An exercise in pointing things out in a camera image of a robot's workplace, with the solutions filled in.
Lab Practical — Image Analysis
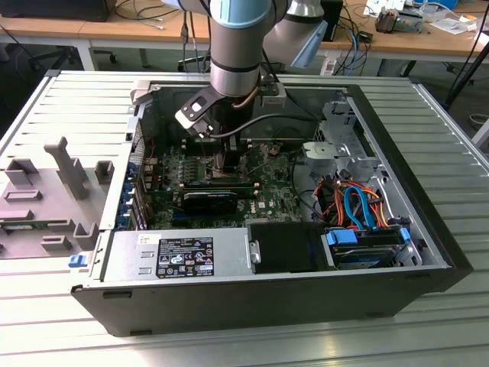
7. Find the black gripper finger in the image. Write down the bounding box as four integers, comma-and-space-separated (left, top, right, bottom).
222, 133, 244, 174

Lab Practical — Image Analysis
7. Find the metal socket cover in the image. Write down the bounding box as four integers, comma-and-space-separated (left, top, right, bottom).
242, 142, 270, 179

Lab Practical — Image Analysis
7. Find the CPU socket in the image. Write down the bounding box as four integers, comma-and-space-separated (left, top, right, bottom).
205, 154, 248, 182

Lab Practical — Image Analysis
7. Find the black drive bay cover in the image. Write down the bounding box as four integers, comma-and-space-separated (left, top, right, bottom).
246, 221, 338, 274

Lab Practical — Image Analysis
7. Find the black graphics card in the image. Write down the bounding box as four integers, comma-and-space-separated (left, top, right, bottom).
181, 190, 239, 216

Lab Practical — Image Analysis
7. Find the green motherboard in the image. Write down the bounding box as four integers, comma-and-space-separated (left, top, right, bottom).
141, 138, 309, 231

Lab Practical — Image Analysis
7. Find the black office chair base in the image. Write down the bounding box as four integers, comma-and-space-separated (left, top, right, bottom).
176, 51, 212, 74

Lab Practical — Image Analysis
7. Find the silver drive cage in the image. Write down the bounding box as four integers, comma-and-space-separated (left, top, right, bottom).
311, 99, 390, 187

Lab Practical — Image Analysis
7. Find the white power strip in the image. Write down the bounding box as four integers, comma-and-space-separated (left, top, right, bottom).
319, 57, 338, 76

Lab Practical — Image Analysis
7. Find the tall black box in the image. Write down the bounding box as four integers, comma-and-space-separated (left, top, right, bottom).
321, 0, 345, 42

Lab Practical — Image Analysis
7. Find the silver power supply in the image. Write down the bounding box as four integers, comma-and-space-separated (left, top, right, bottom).
99, 227, 256, 284

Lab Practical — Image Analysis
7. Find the black PC case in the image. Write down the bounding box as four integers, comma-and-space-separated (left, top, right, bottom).
70, 70, 474, 338

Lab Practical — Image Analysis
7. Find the hard disk with blue carrier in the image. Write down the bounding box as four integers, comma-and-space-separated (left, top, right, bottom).
322, 225, 413, 271

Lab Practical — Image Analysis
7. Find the grey parts rack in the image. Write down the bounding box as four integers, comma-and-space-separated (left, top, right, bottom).
0, 136, 116, 261

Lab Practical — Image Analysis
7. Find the long wooden desk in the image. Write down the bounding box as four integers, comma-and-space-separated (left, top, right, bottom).
0, 11, 489, 73

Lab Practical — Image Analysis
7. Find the black flat monitor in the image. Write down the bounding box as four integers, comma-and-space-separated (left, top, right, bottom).
0, 0, 112, 23

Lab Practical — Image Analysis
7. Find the green RAM stick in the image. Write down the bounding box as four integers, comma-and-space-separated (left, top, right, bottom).
0, 223, 41, 234

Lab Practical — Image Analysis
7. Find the black tripod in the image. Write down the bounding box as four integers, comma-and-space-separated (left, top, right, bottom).
444, 34, 489, 112

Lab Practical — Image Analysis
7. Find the clear plastic bag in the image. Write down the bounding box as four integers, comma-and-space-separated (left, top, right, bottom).
429, 10, 478, 36

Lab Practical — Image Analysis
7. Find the black camera cable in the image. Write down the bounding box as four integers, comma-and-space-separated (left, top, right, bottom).
208, 112, 320, 139

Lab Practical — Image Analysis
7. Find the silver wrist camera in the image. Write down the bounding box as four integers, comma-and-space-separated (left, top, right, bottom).
173, 86, 223, 139
261, 82, 288, 109

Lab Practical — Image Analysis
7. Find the thick black cable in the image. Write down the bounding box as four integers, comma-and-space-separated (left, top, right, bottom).
290, 147, 320, 226

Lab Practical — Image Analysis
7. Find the red yellow black wire bundle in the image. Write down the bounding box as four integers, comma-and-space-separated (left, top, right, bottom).
315, 176, 337, 225

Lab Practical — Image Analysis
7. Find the orange wire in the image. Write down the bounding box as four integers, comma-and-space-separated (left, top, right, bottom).
361, 186, 391, 229
332, 183, 347, 229

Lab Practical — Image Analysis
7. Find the blue cable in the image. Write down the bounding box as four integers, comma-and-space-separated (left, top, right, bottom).
351, 36, 364, 76

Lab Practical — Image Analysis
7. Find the blue flat wire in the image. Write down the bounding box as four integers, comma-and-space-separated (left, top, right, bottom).
342, 183, 384, 232

